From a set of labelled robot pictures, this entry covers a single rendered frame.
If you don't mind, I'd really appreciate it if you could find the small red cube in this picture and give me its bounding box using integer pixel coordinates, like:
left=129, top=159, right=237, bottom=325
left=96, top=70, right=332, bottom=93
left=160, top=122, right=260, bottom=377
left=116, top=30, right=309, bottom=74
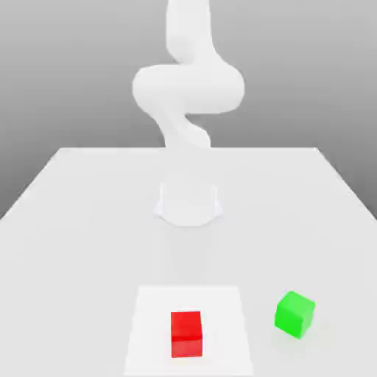
left=170, top=311, right=203, bottom=359

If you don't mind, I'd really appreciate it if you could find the small green cube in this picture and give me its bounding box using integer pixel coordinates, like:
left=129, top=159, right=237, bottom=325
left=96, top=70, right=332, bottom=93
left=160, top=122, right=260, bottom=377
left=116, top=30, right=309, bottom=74
left=274, top=290, right=317, bottom=340

